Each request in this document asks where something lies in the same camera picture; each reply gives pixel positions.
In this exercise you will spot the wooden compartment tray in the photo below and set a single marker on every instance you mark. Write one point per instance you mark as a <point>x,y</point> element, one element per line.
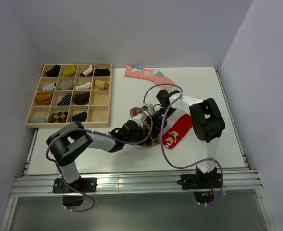
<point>69,92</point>

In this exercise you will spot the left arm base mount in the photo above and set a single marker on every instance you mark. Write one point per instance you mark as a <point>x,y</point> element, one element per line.
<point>73,194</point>

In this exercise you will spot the white brown rolled sock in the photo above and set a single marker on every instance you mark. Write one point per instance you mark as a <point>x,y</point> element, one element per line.
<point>87,72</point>

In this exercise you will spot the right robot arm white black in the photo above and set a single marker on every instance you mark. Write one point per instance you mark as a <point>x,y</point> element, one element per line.
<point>208,125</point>

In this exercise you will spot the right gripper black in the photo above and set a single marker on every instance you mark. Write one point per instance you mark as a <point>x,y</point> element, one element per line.
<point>156,126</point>

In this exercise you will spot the black white striped sock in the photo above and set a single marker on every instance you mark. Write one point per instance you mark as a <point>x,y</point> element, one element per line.
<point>65,100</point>

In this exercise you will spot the pink patterned sock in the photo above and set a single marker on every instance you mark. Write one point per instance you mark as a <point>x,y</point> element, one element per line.
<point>153,75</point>

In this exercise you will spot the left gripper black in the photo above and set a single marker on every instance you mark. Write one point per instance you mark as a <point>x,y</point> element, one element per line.
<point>140,130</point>

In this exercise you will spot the red patterned sock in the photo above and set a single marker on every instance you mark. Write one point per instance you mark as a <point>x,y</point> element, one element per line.
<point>174,135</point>

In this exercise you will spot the mustard rolled sock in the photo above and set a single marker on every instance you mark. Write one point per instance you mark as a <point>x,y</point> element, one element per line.
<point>43,99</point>

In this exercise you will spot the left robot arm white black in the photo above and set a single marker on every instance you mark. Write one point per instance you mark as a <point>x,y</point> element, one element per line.
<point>70,141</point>

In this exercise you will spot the dark brown rolled sock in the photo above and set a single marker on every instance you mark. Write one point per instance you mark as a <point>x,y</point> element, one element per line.
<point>82,99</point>

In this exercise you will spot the navy rolled sock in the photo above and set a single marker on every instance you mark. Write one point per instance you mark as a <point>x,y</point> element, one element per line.
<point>80,117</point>

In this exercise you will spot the aluminium rail frame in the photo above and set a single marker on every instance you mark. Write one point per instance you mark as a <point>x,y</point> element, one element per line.
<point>138,190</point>

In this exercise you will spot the light grey rolled sock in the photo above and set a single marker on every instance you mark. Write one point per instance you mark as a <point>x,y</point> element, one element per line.
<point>38,120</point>

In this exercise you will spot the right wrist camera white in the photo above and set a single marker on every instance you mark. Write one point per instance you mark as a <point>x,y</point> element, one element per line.
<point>149,107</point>

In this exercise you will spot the white striped rolled sock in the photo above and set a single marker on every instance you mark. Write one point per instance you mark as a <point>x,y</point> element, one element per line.
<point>49,87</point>

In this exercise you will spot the black rolled sock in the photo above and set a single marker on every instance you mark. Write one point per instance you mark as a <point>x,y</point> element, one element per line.
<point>102,72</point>
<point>54,71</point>

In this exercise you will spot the brown argyle sock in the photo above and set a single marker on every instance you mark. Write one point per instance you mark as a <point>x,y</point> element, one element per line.
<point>59,117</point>
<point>148,129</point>

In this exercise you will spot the brown argyle rolled sock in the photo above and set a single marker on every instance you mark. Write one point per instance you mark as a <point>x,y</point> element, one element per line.
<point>59,117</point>

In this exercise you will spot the yellow rolled sock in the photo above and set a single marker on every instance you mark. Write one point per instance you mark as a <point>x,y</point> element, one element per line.
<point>70,71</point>

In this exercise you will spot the tan rolled sock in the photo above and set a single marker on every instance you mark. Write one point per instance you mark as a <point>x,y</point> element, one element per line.
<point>102,85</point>

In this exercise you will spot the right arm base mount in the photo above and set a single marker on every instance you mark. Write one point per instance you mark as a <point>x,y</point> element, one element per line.
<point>206,187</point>

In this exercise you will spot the black rolled sock top right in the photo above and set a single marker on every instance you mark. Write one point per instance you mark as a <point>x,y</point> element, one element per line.
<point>102,72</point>

